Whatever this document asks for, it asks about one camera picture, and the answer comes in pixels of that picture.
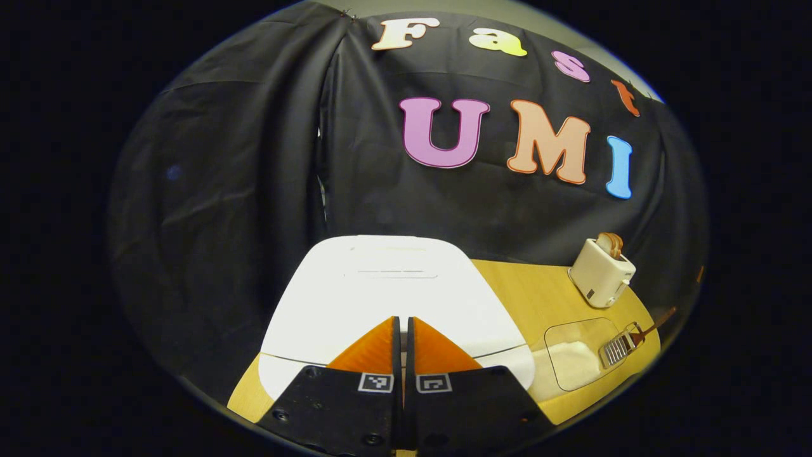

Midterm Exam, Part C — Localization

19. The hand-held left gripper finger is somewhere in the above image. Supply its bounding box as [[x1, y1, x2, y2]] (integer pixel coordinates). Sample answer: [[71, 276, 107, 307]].
[[406, 316, 553, 454], [257, 315, 405, 457]]

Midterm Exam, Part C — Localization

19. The clear plastic rice container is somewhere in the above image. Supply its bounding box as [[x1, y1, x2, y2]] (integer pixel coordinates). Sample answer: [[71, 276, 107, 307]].
[[544, 317, 625, 392]]

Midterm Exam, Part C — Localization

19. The white toaster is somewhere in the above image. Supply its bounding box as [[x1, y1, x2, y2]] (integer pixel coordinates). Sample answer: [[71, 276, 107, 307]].
[[569, 238, 637, 308]]

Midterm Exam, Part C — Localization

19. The brown wooden spoon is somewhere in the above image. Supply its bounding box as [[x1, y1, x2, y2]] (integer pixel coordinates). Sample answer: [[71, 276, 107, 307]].
[[625, 307, 678, 347]]

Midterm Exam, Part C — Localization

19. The clear chopstick holder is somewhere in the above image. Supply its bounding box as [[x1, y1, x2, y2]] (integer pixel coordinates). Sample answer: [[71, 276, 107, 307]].
[[599, 322, 645, 369]]

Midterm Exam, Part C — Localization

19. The white rice cooker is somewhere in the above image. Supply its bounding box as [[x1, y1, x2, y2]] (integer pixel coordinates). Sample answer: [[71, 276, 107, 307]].
[[259, 235, 535, 402]]

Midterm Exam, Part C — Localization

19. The black backdrop cloth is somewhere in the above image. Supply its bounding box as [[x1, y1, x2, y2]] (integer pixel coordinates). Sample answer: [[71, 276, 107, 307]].
[[108, 3, 708, 407]]

